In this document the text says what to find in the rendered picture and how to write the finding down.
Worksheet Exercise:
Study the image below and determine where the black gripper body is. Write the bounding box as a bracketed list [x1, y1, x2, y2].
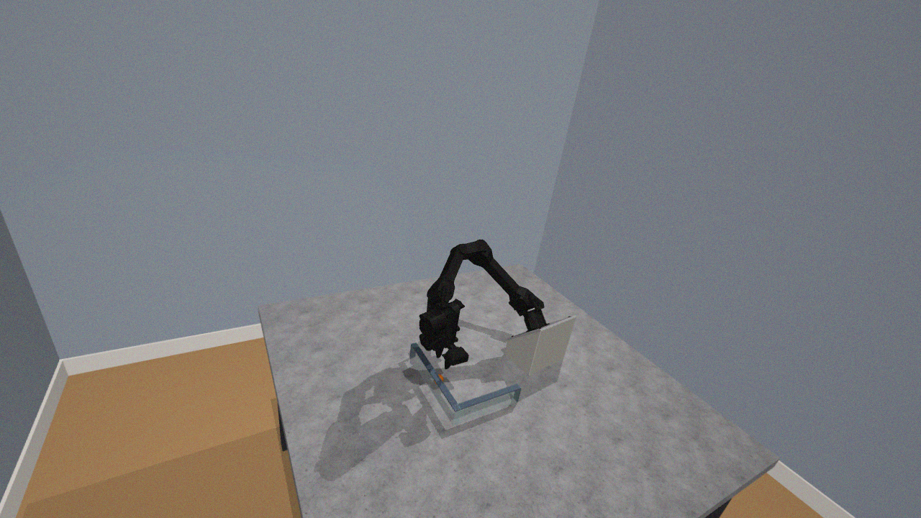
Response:
[443, 325, 469, 365]

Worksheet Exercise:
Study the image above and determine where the clear blue-grey l-shaped low wall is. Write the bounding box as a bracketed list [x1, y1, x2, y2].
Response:
[411, 342, 521, 412]

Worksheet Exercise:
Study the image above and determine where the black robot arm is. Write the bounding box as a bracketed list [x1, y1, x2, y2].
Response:
[419, 240, 550, 351]

